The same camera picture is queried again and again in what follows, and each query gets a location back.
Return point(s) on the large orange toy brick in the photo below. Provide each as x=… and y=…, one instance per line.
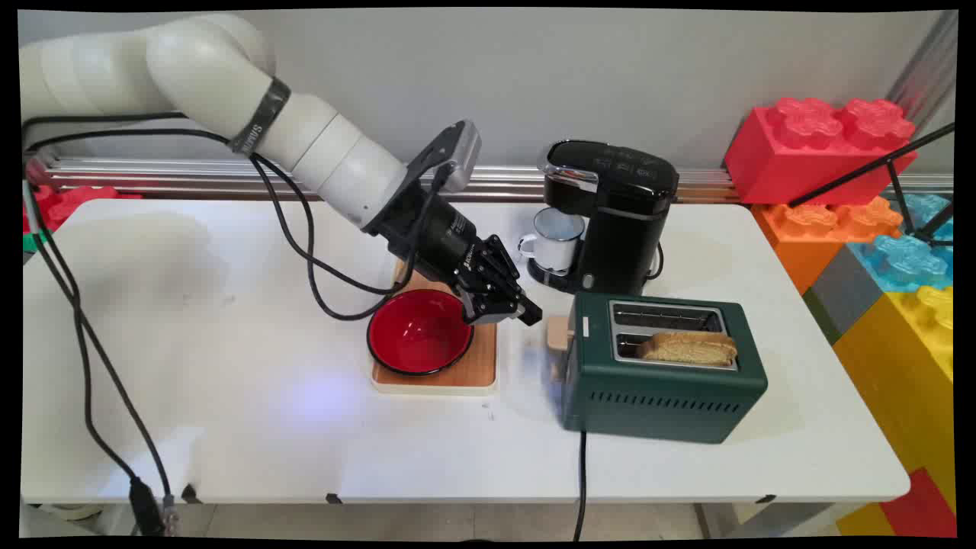
x=816, y=232

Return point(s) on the large grey toy brick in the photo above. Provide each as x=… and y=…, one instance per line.
x=839, y=293

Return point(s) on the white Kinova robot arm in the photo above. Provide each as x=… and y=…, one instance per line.
x=206, y=76

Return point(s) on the black coffee machine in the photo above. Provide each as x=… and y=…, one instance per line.
x=610, y=221

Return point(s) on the wooden cutting board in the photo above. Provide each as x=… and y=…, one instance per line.
x=465, y=370

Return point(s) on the black tripod stand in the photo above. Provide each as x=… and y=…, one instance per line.
x=892, y=179

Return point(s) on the small red toy brick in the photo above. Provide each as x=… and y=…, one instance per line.
x=65, y=204

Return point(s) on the red bowl with black rim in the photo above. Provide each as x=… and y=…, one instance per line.
x=419, y=332

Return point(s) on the large yellow toy brick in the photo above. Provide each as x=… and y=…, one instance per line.
x=907, y=366

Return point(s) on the large blue toy brick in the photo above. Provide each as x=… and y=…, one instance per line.
x=911, y=248

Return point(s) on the white enamel mug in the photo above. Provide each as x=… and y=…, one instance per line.
x=555, y=240

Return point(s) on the aluminium rail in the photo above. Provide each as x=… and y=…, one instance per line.
x=229, y=179

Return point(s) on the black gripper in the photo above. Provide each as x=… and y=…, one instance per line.
x=442, y=240

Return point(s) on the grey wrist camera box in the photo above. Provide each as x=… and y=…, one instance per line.
x=457, y=156

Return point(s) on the toasted bread slice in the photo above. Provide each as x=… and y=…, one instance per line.
x=690, y=348

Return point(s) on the large red toy brick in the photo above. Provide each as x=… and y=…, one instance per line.
x=816, y=149

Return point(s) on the green two-slot toaster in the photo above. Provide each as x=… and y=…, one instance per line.
x=656, y=389

